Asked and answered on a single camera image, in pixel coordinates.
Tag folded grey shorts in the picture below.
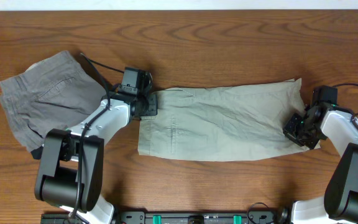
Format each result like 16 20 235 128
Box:
0 51 105 152

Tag black patterned folded garment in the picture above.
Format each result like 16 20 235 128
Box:
30 146 44 160

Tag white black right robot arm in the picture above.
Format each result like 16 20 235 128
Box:
283 103 358 223

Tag khaki green shorts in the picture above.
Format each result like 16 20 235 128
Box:
137 79 308 162

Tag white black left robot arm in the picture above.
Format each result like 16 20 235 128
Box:
35 93 158 223

